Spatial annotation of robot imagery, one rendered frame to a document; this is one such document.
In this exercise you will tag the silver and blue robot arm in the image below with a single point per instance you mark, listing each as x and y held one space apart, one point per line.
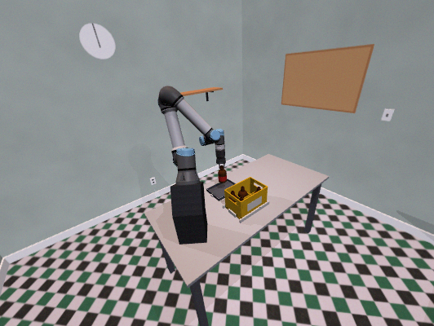
185 156

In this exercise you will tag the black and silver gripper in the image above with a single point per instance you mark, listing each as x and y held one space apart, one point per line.
220 154

